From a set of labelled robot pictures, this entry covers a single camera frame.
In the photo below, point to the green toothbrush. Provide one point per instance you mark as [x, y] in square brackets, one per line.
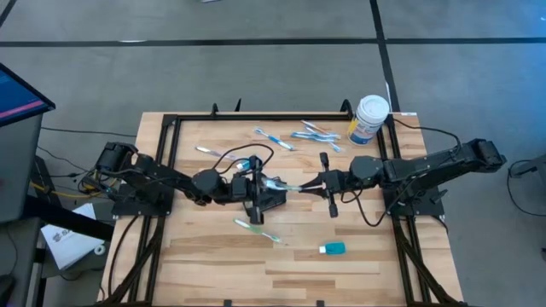
[290, 187]
[256, 230]

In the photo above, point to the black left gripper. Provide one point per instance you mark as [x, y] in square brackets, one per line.
[241, 187]

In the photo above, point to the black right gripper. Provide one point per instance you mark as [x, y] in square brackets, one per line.
[337, 183]

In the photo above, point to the small white tape roll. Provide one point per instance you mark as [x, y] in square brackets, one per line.
[96, 249]

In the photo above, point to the blue mouthwash bottle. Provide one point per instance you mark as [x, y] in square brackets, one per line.
[244, 165]

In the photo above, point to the blue white toothbrush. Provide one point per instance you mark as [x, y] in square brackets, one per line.
[311, 134]
[337, 148]
[275, 139]
[320, 139]

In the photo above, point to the white wipes canister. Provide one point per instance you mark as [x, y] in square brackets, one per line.
[369, 119]

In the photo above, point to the black desk bar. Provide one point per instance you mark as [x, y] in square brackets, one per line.
[64, 219]

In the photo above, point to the white printed paper sheet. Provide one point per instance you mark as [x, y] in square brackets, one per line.
[68, 247]

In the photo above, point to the grey cabinet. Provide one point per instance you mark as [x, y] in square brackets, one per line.
[17, 170]

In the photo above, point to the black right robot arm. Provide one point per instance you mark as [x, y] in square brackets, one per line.
[426, 166]

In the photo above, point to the monitor with blue screen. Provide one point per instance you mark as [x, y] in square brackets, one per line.
[17, 98]

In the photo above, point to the wrapped orange white toothbrush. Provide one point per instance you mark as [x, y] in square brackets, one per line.
[315, 126]

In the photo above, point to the teal mouthwash bottle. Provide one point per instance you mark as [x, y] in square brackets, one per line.
[335, 248]

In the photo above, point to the pale blue toothbrush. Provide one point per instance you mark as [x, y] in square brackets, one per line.
[209, 150]

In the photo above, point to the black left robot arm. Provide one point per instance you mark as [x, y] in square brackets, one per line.
[170, 175]

